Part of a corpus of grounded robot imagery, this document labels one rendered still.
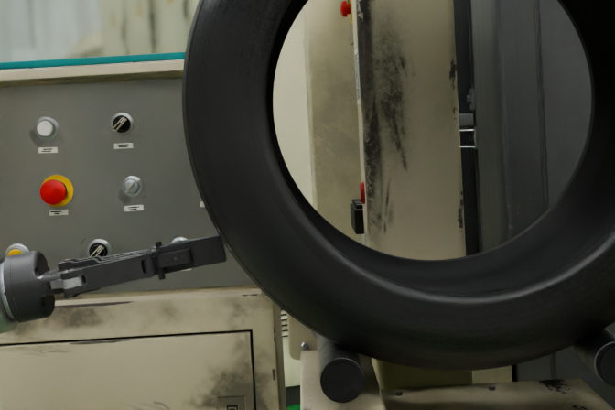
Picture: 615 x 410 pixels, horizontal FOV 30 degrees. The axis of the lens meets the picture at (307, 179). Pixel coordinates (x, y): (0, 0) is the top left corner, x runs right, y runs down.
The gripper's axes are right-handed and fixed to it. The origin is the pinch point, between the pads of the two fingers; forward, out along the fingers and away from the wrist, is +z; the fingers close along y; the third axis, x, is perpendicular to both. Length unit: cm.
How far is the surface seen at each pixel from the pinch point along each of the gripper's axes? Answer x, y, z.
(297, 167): 6, 341, 10
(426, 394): 25.6, 19.9, 23.6
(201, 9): -25.0, -8.2, 6.8
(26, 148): -16, 57, -29
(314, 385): 17.7, 2.9, 10.2
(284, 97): -23, 339, 10
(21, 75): -27, 52, -26
